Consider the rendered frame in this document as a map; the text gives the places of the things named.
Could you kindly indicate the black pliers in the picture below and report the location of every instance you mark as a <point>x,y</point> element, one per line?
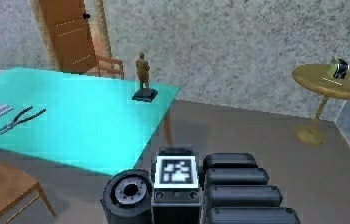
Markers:
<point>19,120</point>

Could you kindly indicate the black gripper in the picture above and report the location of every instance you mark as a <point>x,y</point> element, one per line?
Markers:
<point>128,196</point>

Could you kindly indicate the black and green object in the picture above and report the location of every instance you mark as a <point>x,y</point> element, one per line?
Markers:
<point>339,68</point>

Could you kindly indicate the bronze statue on black base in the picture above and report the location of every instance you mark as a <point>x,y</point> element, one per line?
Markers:
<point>143,76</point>

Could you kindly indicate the turquoise glass dining table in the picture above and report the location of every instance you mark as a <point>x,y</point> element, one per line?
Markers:
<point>76,120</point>

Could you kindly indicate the brown wooden door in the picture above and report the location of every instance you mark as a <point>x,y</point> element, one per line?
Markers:
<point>70,36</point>

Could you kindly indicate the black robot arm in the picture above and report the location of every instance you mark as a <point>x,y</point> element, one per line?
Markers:
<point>236,190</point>

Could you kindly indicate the round yellow side table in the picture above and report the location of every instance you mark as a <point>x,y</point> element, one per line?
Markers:
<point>329,90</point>

